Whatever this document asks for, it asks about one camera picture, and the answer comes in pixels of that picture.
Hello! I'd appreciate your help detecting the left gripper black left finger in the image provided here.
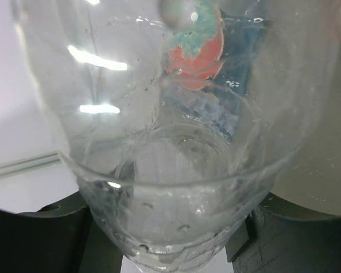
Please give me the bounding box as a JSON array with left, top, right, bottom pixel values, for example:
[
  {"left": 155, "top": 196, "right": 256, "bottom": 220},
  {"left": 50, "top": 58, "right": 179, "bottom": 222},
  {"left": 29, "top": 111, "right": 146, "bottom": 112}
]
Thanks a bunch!
[{"left": 0, "top": 196, "right": 123, "bottom": 272}]

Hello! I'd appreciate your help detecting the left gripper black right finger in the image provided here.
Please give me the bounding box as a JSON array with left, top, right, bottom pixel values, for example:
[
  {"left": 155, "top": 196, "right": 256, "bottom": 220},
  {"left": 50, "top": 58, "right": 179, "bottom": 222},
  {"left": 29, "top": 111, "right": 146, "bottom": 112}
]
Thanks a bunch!
[{"left": 226, "top": 193, "right": 341, "bottom": 273}]

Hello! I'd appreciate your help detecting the blue patterned placemat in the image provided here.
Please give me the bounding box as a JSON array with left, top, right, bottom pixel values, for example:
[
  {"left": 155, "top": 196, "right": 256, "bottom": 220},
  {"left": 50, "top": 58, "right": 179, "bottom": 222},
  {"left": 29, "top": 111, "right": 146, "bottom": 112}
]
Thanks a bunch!
[{"left": 166, "top": 9, "right": 269, "bottom": 142}]

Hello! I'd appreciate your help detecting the red teal patterned plate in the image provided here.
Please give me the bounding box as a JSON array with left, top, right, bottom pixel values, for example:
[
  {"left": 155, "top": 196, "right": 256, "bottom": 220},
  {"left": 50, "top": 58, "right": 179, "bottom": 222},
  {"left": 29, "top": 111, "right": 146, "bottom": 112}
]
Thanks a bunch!
[{"left": 158, "top": 1, "right": 224, "bottom": 90}]

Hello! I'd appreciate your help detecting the aluminium frame rail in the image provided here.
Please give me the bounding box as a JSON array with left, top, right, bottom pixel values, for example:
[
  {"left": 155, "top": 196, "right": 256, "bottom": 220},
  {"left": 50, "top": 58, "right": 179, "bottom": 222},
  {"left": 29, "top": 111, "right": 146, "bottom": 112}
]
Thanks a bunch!
[{"left": 0, "top": 152, "right": 61, "bottom": 179}]

